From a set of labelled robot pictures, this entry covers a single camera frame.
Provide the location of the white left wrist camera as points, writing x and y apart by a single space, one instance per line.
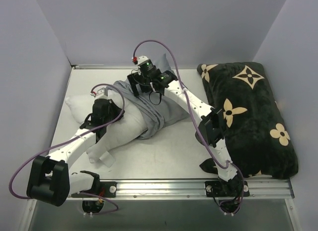
99 94

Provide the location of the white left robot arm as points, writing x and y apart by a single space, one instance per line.
50 180

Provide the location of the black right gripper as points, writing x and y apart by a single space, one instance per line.
134 82

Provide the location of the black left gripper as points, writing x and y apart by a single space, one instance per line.
100 112

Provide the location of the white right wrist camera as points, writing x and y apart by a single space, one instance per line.
139 60

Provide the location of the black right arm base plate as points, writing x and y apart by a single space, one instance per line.
233 188

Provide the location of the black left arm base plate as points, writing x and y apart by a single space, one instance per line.
105 189

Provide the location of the aluminium mounting rail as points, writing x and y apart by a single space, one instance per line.
262 188

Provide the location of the black flower-patterned pillow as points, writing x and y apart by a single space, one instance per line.
256 137

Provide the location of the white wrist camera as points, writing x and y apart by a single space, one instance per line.
139 60
99 94

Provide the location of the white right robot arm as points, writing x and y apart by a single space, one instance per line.
209 123

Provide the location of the grey pillowcase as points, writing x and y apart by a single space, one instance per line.
156 117

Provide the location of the white pillow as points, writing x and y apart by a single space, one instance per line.
119 133

